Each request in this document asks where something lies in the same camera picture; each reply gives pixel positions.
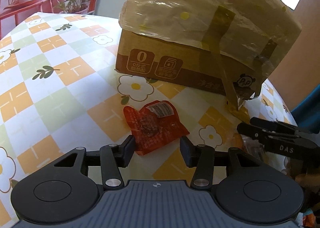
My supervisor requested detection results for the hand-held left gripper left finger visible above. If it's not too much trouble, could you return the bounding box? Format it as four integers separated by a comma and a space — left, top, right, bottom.
52, 135, 136, 190

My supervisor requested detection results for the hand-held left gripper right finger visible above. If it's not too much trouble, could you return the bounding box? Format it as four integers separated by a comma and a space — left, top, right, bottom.
180, 136, 263, 189

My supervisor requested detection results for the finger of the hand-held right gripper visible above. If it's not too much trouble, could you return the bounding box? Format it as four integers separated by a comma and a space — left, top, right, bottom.
250, 117, 278, 129
236, 122, 270, 142

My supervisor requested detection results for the small orange snack packet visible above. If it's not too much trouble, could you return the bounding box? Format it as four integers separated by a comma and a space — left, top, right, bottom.
232, 132, 266, 162

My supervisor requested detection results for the small red snack packet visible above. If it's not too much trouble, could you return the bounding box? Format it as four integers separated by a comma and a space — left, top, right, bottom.
123, 100, 190, 155

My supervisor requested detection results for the cardboard box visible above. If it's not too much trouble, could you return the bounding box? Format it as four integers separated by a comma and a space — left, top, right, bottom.
114, 0, 303, 119

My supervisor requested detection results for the checkered floral tablecloth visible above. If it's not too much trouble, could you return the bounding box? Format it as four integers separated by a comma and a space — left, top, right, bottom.
0, 12, 298, 228

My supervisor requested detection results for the clear plastic bag liner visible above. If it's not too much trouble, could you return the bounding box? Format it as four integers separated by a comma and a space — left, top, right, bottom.
118, 0, 303, 80

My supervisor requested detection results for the wooden door frame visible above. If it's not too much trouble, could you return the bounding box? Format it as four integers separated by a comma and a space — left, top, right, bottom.
269, 0, 320, 109

